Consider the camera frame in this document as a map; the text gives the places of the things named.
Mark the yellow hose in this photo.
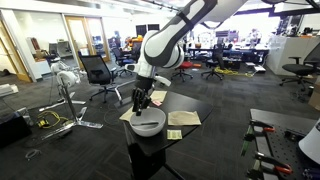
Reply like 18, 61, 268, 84
214, 66, 255, 78

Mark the yellow cable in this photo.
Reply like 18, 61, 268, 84
36, 110, 69, 130

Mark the dark office chair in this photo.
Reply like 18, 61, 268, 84
129, 41, 144, 64

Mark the chrome metal frame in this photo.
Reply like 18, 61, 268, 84
114, 79, 138, 105

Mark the black office chair with armrests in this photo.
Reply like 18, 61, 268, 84
279, 41, 320, 92

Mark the black box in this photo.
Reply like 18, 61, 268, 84
0, 111, 33, 148

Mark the white flat device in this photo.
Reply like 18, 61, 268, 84
0, 83, 19, 98

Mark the cardboard box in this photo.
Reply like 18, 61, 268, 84
308, 76, 320, 111

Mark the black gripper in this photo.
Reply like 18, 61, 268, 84
131, 75, 157, 117

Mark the black round table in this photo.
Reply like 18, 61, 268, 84
114, 90, 214, 180

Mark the silver stand with white head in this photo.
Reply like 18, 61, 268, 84
38, 61, 104, 141

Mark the small brown paper napkin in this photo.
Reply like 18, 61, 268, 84
148, 90, 168, 103

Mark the grey bowl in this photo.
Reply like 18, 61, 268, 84
129, 107, 167, 138

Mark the black perforated breadboard table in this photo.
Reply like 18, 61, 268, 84
249, 108, 320, 180

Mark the white rounded housing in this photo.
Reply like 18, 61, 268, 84
298, 118, 320, 165

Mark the black mesh office chair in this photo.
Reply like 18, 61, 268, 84
78, 54, 123, 104

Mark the orange-handled clamp with green strap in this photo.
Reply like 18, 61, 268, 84
240, 119, 276, 157

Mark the grey cable coil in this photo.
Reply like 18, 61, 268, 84
24, 148, 42, 160

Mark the black swivel chair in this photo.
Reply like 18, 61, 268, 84
200, 43, 225, 81

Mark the wooden door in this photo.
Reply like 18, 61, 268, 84
64, 15, 111, 69

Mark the blue office chair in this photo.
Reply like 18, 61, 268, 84
111, 46, 136, 77

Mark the white counter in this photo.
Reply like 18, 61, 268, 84
266, 34, 320, 76

